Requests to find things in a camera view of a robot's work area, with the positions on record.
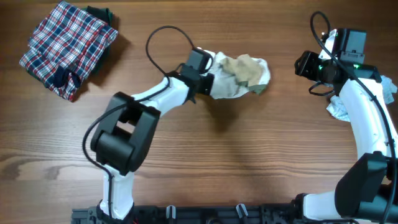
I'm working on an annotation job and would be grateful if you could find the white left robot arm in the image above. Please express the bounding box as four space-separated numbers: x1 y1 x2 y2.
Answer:
88 65 215 223

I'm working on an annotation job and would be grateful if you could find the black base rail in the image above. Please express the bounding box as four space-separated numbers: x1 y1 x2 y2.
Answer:
70 204 356 224

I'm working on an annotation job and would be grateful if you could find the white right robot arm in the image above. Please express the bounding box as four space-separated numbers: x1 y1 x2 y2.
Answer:
295 29 397 223

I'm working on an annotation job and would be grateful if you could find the light blue striped garment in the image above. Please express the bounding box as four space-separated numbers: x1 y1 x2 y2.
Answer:
326 75 397 122

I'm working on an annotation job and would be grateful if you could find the dark green folded garment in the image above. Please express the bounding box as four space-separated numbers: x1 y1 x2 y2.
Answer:
82 6 113 75

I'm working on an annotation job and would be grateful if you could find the white and tan t-shirt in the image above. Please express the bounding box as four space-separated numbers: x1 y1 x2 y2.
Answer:
207 51 271 99

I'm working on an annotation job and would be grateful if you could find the plaid folded shirt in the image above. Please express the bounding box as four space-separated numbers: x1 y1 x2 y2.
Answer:
19 1 118 101

